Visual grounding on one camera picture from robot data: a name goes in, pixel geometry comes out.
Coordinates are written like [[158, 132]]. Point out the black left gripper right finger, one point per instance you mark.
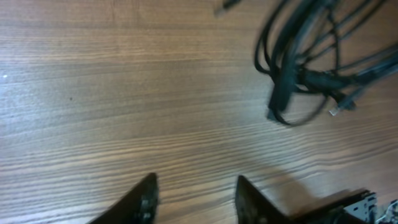
[[254, 208]]

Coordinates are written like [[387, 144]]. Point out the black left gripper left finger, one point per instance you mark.
[[138, 206]]

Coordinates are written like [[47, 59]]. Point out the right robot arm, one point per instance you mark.
[[358, 208]]

